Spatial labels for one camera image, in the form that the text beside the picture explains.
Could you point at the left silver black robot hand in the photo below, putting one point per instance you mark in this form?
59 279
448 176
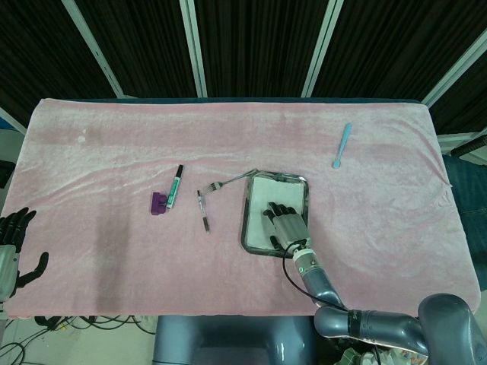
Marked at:
9 262

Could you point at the blue fabric object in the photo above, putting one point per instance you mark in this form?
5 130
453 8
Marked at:
468 205

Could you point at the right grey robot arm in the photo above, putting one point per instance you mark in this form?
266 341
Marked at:
319 281

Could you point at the purple plastic block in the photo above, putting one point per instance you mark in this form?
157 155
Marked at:
156 205

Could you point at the blue-grey robot torso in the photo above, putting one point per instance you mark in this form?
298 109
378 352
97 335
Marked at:
228 342

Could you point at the black ribbed partition panel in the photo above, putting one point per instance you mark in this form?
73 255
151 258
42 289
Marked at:
472 99
399 38
258 45
38 49
141 45

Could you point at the white partition frame post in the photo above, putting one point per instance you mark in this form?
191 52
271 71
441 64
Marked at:
456 70
321 49
94 49
194 49
11 121

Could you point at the light blue small brush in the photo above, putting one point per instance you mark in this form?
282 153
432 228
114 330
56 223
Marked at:
343 142

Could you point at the green whiteboard marker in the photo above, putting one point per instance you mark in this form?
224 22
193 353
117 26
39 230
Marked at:
175 188

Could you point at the black gel pen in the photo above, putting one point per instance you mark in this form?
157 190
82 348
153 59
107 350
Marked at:
204 214

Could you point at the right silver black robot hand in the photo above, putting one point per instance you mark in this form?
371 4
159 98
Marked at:
291 228

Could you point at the white paper sheet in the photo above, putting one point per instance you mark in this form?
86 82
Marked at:
262 194

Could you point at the stainless steel tray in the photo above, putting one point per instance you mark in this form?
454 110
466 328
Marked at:
245 213

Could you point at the stainless steel fork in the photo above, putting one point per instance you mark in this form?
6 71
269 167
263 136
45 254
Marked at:
232 180

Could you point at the pink velvet table cloth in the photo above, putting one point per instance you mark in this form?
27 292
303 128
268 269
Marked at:
152 137

